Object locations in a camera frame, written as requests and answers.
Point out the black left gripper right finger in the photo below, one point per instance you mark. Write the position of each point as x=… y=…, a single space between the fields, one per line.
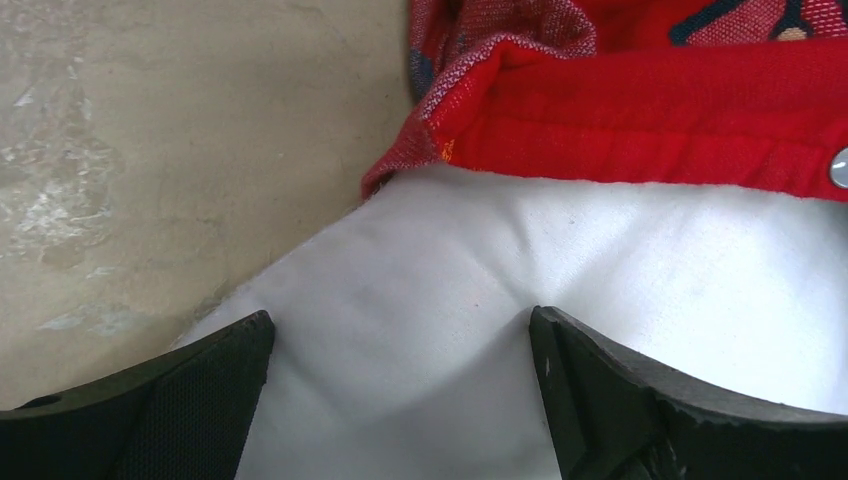
x=614 y=413

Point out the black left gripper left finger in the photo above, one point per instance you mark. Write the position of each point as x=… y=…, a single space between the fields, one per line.
x=185 y=414

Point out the white pillow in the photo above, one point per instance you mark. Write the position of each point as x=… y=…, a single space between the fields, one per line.
x=401 y=346

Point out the red printed pillowcase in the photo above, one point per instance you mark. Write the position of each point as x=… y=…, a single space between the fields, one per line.
x=743 y=93

